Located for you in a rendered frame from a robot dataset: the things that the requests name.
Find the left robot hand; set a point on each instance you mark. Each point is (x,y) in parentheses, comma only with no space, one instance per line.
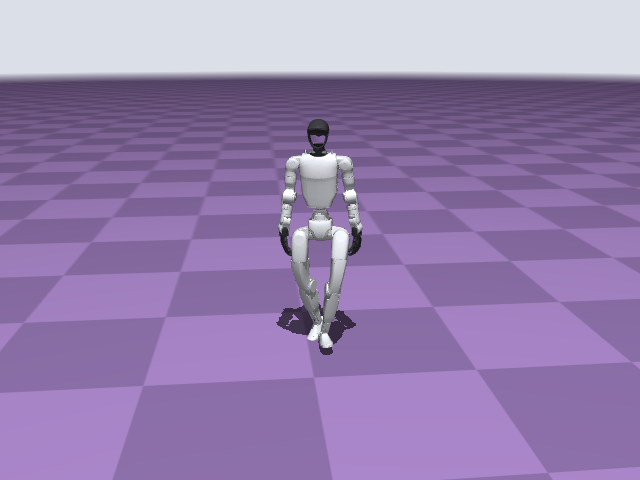
(356,241)

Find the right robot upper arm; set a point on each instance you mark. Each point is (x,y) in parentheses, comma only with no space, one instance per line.
(292,165)

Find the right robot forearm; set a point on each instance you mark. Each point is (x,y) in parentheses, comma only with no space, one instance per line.
(285,218)

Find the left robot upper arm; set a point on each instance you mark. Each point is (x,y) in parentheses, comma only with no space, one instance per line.
(345,164)

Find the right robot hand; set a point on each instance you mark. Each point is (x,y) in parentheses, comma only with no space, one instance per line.
(284,240)

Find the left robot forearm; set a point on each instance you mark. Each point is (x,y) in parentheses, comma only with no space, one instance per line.
(353,213)

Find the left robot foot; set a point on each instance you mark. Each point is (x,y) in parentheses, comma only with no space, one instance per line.
(324,340)

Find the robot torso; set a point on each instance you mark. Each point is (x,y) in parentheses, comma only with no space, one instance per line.
(319,183)

